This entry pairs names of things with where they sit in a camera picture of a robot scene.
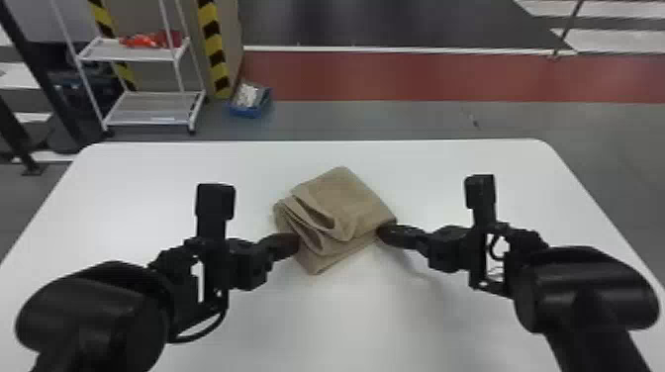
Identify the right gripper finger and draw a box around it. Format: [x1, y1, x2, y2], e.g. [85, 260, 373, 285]
[375, 232, 431, 257]
[379, 223, 433, 241]

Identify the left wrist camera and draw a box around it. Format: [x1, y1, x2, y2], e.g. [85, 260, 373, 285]
[194, 182, 238, 307]

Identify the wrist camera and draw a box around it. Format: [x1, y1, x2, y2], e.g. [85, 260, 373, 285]
[463, 173, 499, 290]
[194, 182, 238, 307]

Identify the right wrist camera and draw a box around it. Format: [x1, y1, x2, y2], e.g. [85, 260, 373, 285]
[463, 173, 499, 290]

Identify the beige towel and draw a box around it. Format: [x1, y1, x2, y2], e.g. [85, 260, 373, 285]
[272, 165, 399, 275]

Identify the yellow black striped post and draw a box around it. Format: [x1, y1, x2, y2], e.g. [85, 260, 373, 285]
[196, 0, 234, 100]
[87, 0, 140, 93]

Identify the red snack packet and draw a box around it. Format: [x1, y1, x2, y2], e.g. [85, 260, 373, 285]
[120, 30, 184, 49]

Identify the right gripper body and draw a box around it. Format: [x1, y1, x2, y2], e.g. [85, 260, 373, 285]
[425, 224, 475, 274]

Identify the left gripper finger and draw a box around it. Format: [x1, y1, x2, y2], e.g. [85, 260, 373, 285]
[260, 231, 301, 249]
[264, 244, 301, 263]

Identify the blue basket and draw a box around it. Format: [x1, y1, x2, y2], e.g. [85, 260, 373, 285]
[226, 81, 274, 120]

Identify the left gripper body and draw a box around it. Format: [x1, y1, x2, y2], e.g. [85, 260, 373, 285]
[228, 236, 278, 292]

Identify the white shelf trolley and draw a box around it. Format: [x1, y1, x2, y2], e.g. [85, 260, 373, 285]
[49, 0, 208, 135]

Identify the black cable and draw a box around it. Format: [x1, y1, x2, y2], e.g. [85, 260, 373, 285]
[168, 306, 230, 345]

